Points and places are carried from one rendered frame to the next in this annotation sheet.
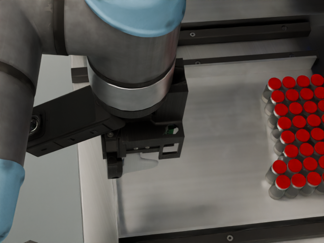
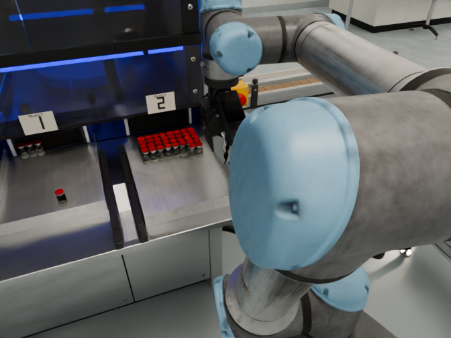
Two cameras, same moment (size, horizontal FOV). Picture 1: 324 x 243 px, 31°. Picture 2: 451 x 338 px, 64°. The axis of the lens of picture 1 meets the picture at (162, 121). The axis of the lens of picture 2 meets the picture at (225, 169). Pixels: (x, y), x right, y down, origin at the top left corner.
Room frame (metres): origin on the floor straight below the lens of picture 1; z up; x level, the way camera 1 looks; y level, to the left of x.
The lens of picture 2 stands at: (0.34, 0.72, 1.52)
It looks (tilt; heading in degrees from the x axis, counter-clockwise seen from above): 37 degrees down; 264
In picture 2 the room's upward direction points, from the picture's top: straight up
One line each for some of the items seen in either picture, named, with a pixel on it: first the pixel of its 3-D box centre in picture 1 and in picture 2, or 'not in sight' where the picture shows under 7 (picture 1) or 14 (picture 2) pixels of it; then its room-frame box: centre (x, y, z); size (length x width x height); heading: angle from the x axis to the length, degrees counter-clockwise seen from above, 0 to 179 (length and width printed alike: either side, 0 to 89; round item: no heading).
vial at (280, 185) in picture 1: (279, 187); (199, 149); (0.32, -0.18, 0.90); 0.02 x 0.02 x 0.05
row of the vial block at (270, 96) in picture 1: (282, 136); (172, 151); (0.40, -0.18, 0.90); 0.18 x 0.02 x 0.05; 15
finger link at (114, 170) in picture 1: (113, 154); not in sight; (0.25, 0.05, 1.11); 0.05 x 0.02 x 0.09; 15
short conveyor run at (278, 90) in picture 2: not in sight; (288, 84); (-0.05, -0.57, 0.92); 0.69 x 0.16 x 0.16; 15
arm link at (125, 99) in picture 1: (130, 61); (219, 66); (0.28, 0.03, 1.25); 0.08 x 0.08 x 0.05
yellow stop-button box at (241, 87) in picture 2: not in sight; (234, 93); (0.19, -0.36, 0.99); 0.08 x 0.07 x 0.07; 105
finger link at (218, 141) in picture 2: not in sight; (215, 145); (0.29, 0.03, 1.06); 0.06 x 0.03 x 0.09; 105
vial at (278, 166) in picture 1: (276, 172); (192, 151); (0.34, -0.17, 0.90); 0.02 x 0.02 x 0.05
